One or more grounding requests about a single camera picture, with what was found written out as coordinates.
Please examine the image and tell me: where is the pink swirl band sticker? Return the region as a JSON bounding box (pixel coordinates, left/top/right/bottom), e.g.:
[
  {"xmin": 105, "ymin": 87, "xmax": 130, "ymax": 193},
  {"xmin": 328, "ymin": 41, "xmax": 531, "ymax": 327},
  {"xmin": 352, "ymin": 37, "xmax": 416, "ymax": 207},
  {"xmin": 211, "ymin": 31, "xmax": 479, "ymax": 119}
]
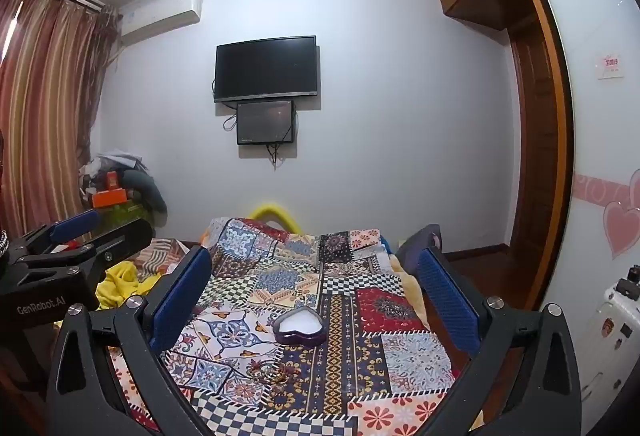
[{"xmin": 572, "ymin": 170, "xmax": 640, "ymax": 207}]

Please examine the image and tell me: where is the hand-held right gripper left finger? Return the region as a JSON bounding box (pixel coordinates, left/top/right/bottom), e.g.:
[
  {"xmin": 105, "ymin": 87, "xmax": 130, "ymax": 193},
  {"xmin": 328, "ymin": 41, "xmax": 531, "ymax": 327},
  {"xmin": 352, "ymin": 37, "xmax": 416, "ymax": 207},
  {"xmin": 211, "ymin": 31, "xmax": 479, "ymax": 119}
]
[{"xmin": 45, "ymin": 246, "xmax": 213, "ymax": 436}]

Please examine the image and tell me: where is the white air conditioner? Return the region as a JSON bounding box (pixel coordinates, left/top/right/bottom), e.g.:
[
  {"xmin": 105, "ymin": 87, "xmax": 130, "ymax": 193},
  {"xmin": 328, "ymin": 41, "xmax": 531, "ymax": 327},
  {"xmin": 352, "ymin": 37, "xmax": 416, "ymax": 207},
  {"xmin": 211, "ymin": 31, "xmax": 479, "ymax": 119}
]
[{"xmin": 119, "ymin": 0, "xmax": 202, "ymax": 37}]

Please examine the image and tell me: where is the tan fleece blanket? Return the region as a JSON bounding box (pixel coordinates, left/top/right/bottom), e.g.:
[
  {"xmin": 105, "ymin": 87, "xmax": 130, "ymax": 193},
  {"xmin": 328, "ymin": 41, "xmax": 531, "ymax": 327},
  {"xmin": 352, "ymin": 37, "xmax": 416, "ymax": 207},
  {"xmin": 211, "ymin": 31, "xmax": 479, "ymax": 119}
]
[{"xmin": 389, "ymin": 255, "xmax": 432, "ymax": 329}]

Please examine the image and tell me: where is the orange box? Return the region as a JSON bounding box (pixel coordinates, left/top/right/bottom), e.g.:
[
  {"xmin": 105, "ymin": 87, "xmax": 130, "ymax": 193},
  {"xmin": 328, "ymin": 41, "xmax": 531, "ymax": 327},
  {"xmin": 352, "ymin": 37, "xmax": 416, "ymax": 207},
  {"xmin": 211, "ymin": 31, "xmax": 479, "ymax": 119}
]
[{"xmin": 91, "ymin": 188, "xmax": 129, "ymax": 209}]

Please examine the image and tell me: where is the square paper door label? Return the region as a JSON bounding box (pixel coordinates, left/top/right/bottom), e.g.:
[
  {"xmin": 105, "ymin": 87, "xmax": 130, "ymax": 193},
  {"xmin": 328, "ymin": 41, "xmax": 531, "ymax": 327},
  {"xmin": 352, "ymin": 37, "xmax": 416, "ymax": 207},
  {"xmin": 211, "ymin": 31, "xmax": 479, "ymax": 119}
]
[{"xmin": 596, "ymin": 52, "xmax": 626, "ymax": 79}]

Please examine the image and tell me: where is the brown striped cloth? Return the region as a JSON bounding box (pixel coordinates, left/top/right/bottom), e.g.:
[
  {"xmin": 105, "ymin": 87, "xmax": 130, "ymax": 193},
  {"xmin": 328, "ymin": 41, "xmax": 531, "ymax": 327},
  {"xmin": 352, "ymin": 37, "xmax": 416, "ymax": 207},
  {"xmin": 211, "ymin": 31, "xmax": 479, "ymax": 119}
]
[{"xmin": 132, "ymin": 238, "xmax": 202, "ymax": 281}]

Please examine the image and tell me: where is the yellow cloth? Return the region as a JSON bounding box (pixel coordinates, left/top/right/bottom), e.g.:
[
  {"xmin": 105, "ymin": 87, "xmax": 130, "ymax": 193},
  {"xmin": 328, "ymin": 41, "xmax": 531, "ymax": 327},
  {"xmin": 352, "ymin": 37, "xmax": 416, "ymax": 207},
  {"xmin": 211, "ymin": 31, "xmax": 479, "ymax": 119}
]
[{"xmin": 95, "ymin": 261, "xmax": 167, "ymax": 313}]

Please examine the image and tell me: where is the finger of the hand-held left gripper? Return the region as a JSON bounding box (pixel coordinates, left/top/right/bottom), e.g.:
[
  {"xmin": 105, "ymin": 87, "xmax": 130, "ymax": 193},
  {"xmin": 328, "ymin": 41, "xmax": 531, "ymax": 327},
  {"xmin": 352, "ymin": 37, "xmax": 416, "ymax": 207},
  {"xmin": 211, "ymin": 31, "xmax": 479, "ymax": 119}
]
[
  {"xmin": 75, "ymin": 218, "xmax": 154, "ymax": 287},
  {"xmin": 20, "ymin": 209, "xmax": 100, "ymax": 247}
]

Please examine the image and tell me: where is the black wall television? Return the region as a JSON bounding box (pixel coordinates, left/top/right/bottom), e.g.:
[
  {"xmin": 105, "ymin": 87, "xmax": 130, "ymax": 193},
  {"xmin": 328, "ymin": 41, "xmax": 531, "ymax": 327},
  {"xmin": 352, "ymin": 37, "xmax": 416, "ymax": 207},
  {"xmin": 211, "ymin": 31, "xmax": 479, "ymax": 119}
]
[{"xmin": 214, "ymin": 36, "xmax": 319, "ymax": 104}]

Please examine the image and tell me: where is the pile of jewelry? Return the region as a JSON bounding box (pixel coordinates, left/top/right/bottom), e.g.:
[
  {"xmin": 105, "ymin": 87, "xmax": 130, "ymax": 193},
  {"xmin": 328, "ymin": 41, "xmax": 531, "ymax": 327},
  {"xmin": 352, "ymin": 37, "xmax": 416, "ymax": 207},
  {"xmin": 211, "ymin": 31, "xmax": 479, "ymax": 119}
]
[{"xmin": 244, "ymin": 352, "xmax": 302, "ymax": 387}]

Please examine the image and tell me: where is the wooden door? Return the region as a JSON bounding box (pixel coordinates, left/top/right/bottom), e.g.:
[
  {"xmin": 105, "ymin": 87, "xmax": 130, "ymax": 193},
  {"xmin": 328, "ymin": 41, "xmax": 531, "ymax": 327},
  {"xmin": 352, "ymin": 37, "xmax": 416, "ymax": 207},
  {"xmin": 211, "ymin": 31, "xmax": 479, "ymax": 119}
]
[{"xmin": 507, "ymin": 10, "xmax": 562, "ymax": 259}]

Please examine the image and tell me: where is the small black wall monitor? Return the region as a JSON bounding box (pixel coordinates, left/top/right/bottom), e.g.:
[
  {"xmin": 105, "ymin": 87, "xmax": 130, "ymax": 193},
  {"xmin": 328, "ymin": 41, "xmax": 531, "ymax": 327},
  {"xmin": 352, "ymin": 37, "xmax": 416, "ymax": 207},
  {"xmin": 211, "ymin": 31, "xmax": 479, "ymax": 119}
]
[{"xmin": 236, "ymin": 100, "xmax": 296, "ymax": 145}]

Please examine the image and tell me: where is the white cloth heap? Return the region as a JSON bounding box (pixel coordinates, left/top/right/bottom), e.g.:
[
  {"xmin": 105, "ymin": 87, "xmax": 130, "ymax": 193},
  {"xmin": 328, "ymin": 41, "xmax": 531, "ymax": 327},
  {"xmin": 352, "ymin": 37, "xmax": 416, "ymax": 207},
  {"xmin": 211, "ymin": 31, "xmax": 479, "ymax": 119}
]
[{"xmin": 80, "ymin": 148, "xmax": 146, "ymax": 189}]

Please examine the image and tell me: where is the patchwork printed blanket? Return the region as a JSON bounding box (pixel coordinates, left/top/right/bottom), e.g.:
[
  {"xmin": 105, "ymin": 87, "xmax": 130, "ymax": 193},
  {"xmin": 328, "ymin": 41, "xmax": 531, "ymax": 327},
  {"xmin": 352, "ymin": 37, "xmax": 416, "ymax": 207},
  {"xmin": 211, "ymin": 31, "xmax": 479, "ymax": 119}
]
[{"xmin": 107, "ymin": 216, "xmax": 487, "ymax": 436}]

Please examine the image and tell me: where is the yellow hoop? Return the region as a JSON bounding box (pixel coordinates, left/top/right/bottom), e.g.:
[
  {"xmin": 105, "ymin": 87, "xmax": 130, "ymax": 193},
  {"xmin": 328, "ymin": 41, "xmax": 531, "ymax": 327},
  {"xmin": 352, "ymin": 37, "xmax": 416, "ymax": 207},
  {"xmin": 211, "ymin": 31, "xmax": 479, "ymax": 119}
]
[{"xmin": 249, "ymin": 202, "xmax": 292, "ymax": 234}]

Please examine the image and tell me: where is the purple heart-shaped tin box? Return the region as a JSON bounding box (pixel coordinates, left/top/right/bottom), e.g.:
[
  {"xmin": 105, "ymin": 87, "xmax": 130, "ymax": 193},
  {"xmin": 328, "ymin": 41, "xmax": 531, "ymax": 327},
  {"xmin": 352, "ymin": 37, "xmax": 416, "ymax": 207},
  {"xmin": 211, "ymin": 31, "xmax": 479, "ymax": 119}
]
[{"xmin": 272, "ymin": 307, "xmax": 326, "ymax": 347}]

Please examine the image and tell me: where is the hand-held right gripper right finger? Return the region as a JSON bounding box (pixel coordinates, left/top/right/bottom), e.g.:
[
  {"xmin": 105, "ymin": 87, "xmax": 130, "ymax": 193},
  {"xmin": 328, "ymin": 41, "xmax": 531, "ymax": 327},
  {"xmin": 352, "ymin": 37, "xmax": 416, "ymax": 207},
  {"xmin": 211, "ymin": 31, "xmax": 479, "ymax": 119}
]
[{"xmin": 415, "ymin": 246, "xmax": 587, "ymax": 436}]

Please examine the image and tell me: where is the striped red curtain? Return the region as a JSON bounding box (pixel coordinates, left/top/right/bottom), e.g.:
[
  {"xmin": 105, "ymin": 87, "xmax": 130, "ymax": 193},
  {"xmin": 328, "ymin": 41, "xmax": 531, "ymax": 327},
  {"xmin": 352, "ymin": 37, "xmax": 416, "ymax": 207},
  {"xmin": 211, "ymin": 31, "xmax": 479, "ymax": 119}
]
[{"xmin": 0, "ymin": 0, "xmax": 121, "ymax": 244}]

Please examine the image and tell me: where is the white suitcase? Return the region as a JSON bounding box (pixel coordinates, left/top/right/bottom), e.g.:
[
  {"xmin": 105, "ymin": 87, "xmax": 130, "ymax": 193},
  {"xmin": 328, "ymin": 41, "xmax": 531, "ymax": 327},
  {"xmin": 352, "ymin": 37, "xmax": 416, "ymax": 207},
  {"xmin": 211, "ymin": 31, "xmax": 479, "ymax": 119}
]
[{"xmin": 584, "ymin": 266, "xmax": 640, "ymax": 419}]

